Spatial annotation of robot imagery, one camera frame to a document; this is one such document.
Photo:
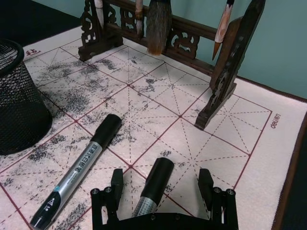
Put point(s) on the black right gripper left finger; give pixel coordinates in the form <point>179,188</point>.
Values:
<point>116,189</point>

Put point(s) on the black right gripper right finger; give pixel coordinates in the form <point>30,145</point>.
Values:
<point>206,189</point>

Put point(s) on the silver marker with black cap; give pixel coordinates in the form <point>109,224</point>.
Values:
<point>157,182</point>
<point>79,167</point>

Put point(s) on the white felt calligraphy grid mat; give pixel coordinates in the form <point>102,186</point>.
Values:
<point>192,134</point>

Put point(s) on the dark carved wooden brush rack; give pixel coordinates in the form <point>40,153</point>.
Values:
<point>230,72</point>

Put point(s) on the black mesh pen holder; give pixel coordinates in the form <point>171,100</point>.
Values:
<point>19,103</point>

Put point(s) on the white brush with orange tip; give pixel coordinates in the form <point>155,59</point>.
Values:
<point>223,26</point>

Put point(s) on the large brown bristle brush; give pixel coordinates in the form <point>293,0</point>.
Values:
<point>158,26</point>

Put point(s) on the small white calligraphy brush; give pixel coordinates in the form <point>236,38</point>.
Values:
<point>98,14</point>

